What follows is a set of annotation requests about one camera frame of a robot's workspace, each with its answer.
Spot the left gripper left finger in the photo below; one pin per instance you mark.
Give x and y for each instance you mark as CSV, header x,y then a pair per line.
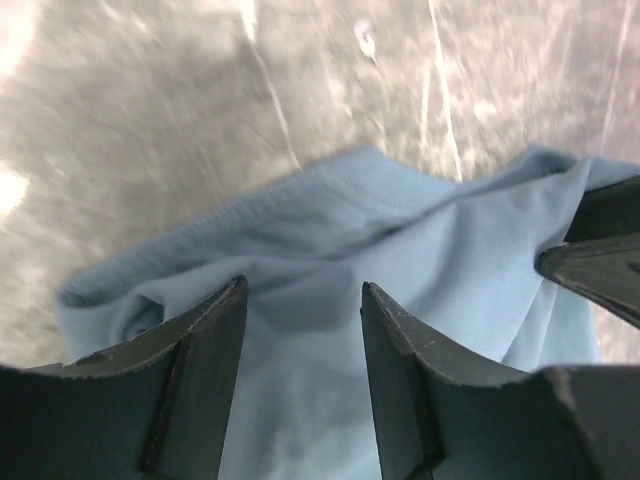
x,y
153,407

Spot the teal blue t shirt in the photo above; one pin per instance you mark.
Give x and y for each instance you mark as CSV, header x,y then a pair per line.
x,y
458,256

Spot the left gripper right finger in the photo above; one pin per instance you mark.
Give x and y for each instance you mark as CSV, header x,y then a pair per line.
x,y
442,411

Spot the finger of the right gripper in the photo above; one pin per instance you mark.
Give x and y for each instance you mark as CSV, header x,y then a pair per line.
x,y
605,212
605,271

